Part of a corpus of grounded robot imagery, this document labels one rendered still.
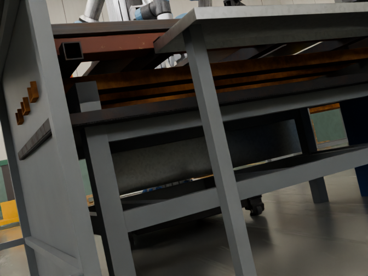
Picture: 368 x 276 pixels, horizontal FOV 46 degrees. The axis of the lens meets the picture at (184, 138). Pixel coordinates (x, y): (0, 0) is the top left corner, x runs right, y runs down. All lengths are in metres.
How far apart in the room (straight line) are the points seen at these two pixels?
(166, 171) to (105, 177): 0.95
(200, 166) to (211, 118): 1.11
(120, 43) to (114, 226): 0.53
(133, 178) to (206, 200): 0.78
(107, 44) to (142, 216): 0.51
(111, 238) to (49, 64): 0.50
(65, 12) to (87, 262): 11.74
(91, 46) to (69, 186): 0.46
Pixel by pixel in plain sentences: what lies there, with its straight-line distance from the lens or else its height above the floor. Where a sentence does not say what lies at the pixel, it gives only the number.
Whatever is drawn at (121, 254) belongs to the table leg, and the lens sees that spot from 1.25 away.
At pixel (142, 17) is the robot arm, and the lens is 2.21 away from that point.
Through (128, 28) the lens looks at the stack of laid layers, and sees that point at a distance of 1.35.
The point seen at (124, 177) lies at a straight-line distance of 2.07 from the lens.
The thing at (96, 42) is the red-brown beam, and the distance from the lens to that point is 1.30.
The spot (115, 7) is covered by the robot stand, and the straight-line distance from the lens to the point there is 2.82.
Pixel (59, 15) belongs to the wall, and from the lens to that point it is 12.57.
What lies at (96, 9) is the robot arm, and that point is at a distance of 2.45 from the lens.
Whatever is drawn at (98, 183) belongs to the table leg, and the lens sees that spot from 1.23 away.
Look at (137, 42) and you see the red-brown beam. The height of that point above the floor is 0.77.
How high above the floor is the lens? 0.40
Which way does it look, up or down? 3 degrees up
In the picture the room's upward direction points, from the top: 12 degrees counter-clockwise
